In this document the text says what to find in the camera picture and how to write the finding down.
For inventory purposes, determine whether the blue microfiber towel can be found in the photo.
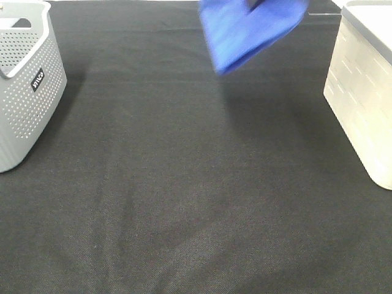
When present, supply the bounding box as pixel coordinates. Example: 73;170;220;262
198;0;309;75

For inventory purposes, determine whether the black fabric table cover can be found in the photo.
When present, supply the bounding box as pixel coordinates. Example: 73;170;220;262
1;1;391;293

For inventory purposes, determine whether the grey perforated plastic basket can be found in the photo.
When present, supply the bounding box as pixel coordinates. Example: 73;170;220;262
1;1;67;172

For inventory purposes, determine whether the white plastic storage basket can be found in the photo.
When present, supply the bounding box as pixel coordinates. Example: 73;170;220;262
323;1;391;189

